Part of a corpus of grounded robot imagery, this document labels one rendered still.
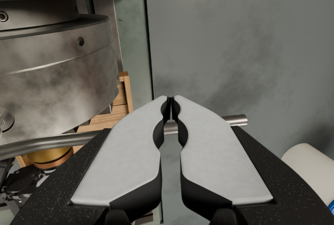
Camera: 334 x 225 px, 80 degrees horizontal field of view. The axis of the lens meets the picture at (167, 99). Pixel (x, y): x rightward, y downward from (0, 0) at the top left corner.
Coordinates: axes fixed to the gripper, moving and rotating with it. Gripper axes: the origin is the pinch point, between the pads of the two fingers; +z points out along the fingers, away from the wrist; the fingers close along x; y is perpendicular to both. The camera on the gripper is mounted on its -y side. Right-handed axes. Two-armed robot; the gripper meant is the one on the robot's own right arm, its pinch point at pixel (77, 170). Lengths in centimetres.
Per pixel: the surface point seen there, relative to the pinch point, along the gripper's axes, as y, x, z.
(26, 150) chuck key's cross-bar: -23.7, 22.0, 4.6
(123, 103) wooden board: -5.3, -19.1, 11.9
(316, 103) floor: 73, -108, 207
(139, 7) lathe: -31, -54, 24
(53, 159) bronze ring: -7.8, 4.3, -1.9
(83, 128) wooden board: 1.3, -19.1, -1.3
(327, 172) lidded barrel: 127, -65, 194
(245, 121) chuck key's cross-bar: -23.5, 23.2, 24.3
